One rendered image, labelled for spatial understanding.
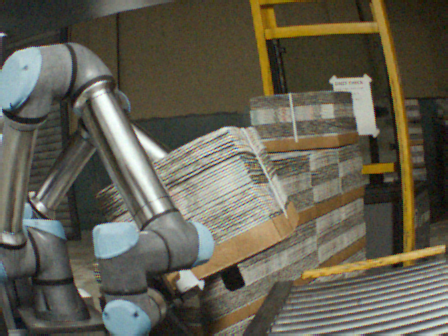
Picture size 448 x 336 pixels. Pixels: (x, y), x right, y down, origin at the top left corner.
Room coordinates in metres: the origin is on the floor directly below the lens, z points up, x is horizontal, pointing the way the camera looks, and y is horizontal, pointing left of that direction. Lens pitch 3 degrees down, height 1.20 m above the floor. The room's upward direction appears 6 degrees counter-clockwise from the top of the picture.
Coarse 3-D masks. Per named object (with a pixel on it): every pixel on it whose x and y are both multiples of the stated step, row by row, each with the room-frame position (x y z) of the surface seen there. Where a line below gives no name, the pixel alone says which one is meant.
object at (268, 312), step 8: (288, 280) 1.98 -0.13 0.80; (272, 288) 1.91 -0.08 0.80; (280, 288) 1.90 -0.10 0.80; (288, 288) 1.88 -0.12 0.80; (272, 296) 1.81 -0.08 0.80; (280, 296) 1.80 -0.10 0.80; (264, 304) 1.73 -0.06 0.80; (272, 304) 1.72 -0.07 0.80; (280, 304) 1.71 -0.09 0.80; (256, 312) 1.65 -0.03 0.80; (264, 312) 1.64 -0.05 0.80; (272, 312) 1.63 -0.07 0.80; (256, 320) 1.57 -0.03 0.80; (264, 320) 1.56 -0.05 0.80; (272, 320) 1.55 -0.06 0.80; (248, 328) 1.51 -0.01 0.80; (256, 328) 1.50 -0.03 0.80; (264, 328) 1.49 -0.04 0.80
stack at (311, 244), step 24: (336, 216) 3.12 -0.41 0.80; (288, 240) 2.71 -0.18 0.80; (312, 240) 2.90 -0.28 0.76; (336, 240) 3.10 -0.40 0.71; (96, 264) 2.34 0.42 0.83; (240, 264) 2.40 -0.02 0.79; (264, 264) 2.54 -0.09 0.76; (288, 264) 2.69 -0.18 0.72; (312, 264) 2.88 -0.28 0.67; (216, 288) 2.26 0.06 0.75; (264, 288) 2.52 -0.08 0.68; (192, 312) 2.18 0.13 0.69; (216, 312) 2.25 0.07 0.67
